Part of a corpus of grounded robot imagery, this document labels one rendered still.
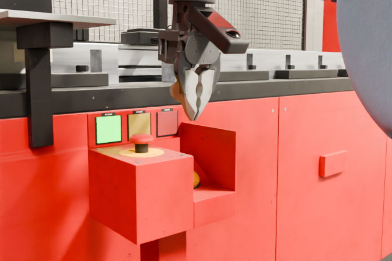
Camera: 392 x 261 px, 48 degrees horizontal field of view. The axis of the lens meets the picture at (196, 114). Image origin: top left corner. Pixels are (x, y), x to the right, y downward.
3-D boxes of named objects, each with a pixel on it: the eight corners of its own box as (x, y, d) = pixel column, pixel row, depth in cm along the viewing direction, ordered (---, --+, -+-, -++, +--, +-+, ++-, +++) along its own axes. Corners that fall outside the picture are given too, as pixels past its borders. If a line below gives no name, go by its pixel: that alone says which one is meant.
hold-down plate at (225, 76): (197, 83, 114) (197, 71, 114) (184, 82, 118) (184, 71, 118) (269, 80, 134) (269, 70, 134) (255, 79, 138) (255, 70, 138)
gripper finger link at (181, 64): (193, 92, 75) (196, 41, 74) (199, 94, 74) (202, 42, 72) (171, 93, 72) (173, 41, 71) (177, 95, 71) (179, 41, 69)
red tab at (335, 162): (324, 177, 145) (325, 156, 144) (319, 176, 146) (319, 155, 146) (347, 169, 155) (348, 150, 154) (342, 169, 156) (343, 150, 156)
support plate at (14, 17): (8, 17, 62) (7, 9, 62) (-42, 28, 82) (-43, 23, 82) (116, 24, 74) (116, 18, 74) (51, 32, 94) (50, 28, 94)
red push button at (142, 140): (137, 159, 68) (137, 137, 68) (124, 155, 71) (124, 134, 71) (158, 157, 71) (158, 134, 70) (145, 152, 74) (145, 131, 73)
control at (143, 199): (136, 246, 63) (135, 123, 61) (89, 216, 76) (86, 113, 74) (236, 216, 76) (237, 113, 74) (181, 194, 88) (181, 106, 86)
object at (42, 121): (54, 155, 71) (49, 21, 68) (20, 144, 82) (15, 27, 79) (77, 152, 74) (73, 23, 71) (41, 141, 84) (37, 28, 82)
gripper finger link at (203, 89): (190, 114, 81) (193, 64, 79) (211, 120, 77) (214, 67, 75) (177, 115, 79) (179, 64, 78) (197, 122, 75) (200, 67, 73)
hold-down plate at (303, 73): (289, 79, 141) (289, 70, 141) (275, 78, 145) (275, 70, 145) (337, 77, 161) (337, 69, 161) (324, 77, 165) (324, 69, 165)
